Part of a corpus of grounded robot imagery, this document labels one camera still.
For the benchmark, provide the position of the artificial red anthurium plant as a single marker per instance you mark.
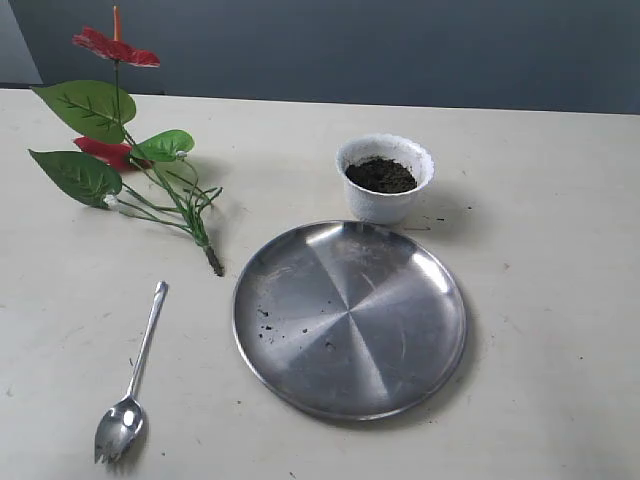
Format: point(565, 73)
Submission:
point(152, 180)

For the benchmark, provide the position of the steel spork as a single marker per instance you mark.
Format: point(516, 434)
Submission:
point(122, 423)

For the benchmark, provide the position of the white flower pot with soil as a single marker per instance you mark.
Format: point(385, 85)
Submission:
point(383, 175)

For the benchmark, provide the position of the round steel plate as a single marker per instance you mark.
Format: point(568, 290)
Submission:
point(346, 320)

